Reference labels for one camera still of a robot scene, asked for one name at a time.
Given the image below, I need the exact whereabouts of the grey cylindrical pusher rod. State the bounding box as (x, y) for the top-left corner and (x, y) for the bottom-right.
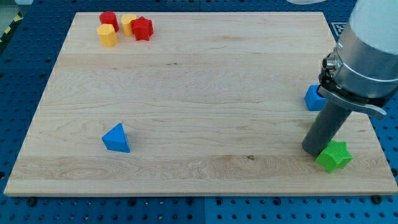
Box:
(302, 101), (352, 156)

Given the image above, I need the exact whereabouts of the blue triangle block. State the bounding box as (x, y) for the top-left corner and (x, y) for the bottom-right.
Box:
(101, 123), (130, 153)

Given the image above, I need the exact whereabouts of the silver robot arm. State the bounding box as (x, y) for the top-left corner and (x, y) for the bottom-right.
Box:
(302, 0), (397, 156)

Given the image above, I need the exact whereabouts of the blue cube block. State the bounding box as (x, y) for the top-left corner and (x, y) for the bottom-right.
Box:
(304, 85), (327, 111)

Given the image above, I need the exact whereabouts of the green star block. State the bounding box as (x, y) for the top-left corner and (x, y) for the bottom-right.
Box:
(315, 140), (353, 174)

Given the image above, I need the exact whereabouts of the wooden board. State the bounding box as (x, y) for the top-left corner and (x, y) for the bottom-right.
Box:
(4, 12), (397, 197)

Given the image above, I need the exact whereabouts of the red star block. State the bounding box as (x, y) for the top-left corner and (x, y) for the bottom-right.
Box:
(130, 16), (154, 41)

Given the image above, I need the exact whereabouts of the yellow cylinder block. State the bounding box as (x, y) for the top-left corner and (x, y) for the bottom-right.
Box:
(121, 14), (137, 37)

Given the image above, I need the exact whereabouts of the yellow hexagon block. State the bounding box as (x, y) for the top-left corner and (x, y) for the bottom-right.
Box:
(96, 24), (118, 47)

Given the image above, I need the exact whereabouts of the red cylinder block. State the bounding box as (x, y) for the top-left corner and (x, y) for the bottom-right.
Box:
(99, 11), (119, 32)

